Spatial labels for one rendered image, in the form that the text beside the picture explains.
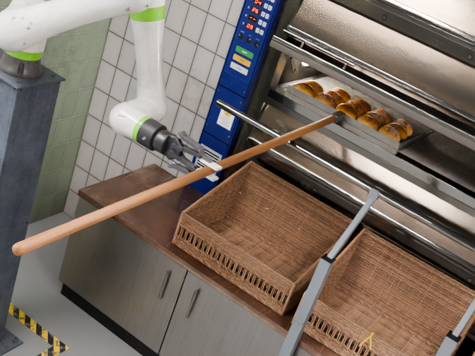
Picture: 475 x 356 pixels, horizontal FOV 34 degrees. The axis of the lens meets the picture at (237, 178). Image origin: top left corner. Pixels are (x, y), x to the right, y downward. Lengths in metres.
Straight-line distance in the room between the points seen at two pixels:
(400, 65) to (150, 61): 1.01
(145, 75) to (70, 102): 1.30
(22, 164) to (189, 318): 0.92
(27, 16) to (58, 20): 0.10
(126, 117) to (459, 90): 1.24
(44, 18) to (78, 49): 1.30
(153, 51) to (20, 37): 0.42
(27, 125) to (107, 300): 1.02
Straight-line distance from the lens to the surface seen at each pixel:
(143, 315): 3.30
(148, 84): 2.56
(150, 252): 3.16
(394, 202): 2.74
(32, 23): 2.42
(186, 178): 2.27
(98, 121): 3.92
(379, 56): 3.06
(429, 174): 3.08
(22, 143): 2.74
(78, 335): 3.47
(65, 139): 3.93
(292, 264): 3.27
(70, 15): 2.38
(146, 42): 2.52
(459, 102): 2.98
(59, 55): 3.61
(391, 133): 3.20
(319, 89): 3.39
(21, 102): 2.63
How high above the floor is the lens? 2.24
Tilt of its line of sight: 26 degrees down
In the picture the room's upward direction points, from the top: 20 degrees clockwise
